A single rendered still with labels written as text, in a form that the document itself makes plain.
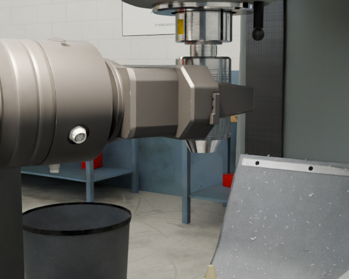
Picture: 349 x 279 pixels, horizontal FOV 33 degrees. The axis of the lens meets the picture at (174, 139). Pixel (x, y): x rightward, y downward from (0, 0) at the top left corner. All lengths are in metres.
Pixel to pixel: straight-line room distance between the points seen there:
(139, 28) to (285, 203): 5.05
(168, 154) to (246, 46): 4.81
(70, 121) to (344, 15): 0.53
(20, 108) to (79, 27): 5.97
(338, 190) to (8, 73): 0.55
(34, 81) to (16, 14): 6.66
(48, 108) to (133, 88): 0.06
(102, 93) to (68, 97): 0.02
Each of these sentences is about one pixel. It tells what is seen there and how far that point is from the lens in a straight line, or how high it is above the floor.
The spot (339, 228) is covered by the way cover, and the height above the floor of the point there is 1.04.
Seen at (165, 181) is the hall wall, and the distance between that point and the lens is 5.75.
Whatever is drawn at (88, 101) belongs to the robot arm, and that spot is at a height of 1.24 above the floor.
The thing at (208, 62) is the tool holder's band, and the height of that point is 1.26.
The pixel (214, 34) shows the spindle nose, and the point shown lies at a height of 1.29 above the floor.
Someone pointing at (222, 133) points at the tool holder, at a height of 1.21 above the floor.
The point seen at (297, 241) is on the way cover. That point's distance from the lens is 0.83.
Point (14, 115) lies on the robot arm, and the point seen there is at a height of 1.23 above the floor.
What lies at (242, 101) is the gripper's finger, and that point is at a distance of 0.48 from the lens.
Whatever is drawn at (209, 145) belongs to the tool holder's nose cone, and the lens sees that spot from 0.49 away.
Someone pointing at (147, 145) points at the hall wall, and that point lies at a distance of 5.82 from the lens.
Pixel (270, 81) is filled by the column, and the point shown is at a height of 1.24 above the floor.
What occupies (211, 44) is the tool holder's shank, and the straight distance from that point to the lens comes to 0.48.
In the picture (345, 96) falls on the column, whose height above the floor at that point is 1.22.
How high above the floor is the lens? 1.26
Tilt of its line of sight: 7 degrees down
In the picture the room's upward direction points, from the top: straight up
